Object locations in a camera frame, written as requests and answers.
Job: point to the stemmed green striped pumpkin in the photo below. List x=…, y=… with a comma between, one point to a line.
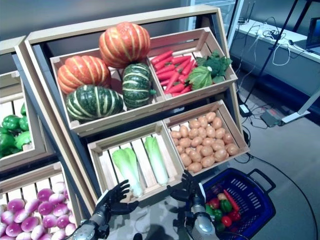
x=137, y=85

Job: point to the dark green plastic vegetable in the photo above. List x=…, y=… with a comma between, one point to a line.
x=220, y=226

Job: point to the blue plastic shopping basket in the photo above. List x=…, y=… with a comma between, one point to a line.
x=240, y=173

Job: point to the tan plastic potato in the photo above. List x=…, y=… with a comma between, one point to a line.
x=228, y=138
x=217, y=122
x=208, y=161
x=195, y=155
x=195, y=166
x=232, y=149
x=210, y=115
x=210, y=131
x=220, y=133
x=203, y=120
x=221, y=155
x=185, y=159
x=206, y=150
x=194, y=123

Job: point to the flat green striped pumpkin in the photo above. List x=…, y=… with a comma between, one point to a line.
x=93, y=102

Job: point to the small purple plastic eggplant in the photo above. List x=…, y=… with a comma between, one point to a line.
x=217, y=190

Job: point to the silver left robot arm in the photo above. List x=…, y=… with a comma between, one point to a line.
x=87, y=230

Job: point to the green plastic cabbage head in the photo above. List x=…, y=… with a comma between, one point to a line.
x=200, y=78

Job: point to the wooden napa cabbage crate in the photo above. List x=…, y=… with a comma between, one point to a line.
x=155, y=191

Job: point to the red plastic tomato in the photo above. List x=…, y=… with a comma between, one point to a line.
x=226, y=221

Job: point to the green plastic bell pepper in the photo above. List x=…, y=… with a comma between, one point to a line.
x=11, y=122
x=24, y=123
x=5, y=142
x=22, y=140
x=23, y=108

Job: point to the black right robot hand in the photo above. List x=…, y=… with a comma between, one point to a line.
x=190, y=192

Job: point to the wooden green pepper crate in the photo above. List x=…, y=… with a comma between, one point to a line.
x=25, y=156

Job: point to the small green plastic cabbage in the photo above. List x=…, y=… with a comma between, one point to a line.
x=209, y=209

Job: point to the dark green leafy vegetable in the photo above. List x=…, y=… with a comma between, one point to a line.
x=216, y=63

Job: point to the grey power box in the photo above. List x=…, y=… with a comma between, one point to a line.
x=271, y=118

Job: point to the large wooden display shelf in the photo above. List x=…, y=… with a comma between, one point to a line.
x=75, y=32

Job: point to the plastic napa cabbage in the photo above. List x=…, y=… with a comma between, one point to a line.
x=156, y=160
x=127, y=167

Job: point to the black tripod stand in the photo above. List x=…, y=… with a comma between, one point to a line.
x=264, y=67

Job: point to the white office desk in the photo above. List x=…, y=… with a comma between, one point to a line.
x=287, y=65

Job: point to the open laptop computer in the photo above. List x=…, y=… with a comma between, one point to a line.
x=315, y=32

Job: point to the wooden carrot crate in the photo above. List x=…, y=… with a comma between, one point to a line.
x=200, y=92

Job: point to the white power adapter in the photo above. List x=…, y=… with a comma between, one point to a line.
x=245, y=110

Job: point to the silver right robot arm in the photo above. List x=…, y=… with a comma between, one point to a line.
x=202, y=225

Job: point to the purple white plastic turnip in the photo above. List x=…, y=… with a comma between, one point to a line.
x=32, y=205
x=45, y=207
x=50, y=220
x=15, y=205
x=61, y=208
x=66, y=194
x=57, y=198
x=30, y=223
x=21, y=215
x=7, y=217
x=63, y=221
x=45, y=194

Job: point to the small green bell pepper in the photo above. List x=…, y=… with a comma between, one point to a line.
x=225, y=205
x=217, y=214

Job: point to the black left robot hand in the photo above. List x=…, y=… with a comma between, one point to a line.
x=110, y=202

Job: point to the wooden potato crate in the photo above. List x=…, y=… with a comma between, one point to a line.
x=190, y=116

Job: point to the red toy apple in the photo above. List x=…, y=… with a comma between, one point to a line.
x=214, y=203

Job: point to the small yellowish plastic vegetable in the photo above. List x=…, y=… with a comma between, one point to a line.
x=222, y=196

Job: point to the round orange striped pumpkin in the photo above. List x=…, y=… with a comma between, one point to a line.
x=125, y=45

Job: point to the small red bell pepper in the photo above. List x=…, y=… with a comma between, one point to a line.
x=235, y=216

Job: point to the flat orange striped pumpkin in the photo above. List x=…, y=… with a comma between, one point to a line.
x=83, y=73

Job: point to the wooden pumpkin crate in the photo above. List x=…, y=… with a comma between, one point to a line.
x=140, y=112

